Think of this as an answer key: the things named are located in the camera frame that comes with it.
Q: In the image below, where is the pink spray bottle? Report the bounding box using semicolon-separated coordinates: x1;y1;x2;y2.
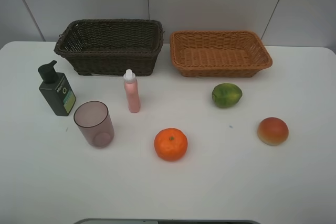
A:
123;69;141;113

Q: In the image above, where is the orange tangerine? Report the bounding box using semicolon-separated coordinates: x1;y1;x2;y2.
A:
154;128;188;162

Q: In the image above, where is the green lime fruit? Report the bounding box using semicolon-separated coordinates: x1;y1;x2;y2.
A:
212;83;243;109

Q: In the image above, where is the dark green pump bottle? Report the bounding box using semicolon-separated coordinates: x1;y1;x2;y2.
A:
38;60;76;116

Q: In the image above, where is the light brown wicker basket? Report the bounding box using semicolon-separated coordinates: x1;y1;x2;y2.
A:
170;30;272;78

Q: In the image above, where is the dark brown wicker basket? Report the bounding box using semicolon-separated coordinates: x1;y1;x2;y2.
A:
54;19;164;76

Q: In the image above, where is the translucent pink plastic cup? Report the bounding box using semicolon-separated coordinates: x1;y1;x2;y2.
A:
73;101;115;148

